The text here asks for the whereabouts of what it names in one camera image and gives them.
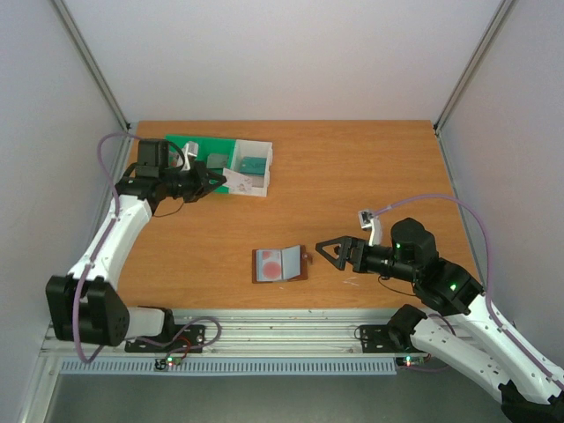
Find right aluminium corner post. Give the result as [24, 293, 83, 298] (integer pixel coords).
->
[433, 0, 519, 133]

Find grey card in bin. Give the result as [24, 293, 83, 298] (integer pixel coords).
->
[206, 153, 231, 169]

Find purple cable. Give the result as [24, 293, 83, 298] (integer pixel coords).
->
[72, 131, 221, 365]
[372, 193, 564, 393]

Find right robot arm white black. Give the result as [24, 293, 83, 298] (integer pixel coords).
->
[315, 218, 563, 422]

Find grey slotted cable duct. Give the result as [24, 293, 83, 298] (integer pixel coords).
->
[60, 357, 397, 377]

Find green two-compartment bin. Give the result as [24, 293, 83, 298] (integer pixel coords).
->
[165, 134, 236, 174]

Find white plastic bin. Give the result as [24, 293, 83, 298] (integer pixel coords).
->
[229, 139, 273, 197]

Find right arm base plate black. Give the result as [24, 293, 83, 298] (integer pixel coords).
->
[354, 324, 423, 355]

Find left aluminium corner post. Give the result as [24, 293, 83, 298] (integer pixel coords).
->
[47, 0, 133, 133]

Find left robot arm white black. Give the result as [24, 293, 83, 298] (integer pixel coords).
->
[46, 138, 226, 351]

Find right controller board with LEDs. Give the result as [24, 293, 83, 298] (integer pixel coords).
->
[396, 354, 431, 367]

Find aluminium corner post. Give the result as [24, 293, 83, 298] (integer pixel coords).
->
[47, 0, 133, 133]
[433, 0, 519, 133]

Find left controller board with LEDs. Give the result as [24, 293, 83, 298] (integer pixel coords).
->
[153, 357, 183, 371]

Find brown leather card holder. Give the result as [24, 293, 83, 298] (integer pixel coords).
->
[251, 245, 313, 284]

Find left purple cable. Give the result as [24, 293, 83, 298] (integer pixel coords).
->
[72, 131, 221, 365]

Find teal credit card with chip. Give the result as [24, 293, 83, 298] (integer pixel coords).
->
[239, 156, 267, 175]

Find white card red circles in holder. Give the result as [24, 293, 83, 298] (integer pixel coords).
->
[256, 249, 283, 282]

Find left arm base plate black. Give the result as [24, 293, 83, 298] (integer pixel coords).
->
[124, 324, 205, 353]

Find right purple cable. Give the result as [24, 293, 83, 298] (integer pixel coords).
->
[372, 193, 564, 393]

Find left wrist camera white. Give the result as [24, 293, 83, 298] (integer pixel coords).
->
[182, 141, 199, 171]

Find aluminium rail frame front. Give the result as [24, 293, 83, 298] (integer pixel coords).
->
[40, 308, 525, 358]

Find controller board with leds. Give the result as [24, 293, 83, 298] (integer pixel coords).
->
[396, 354, 431, 367]
[153, 357, 183, 371]

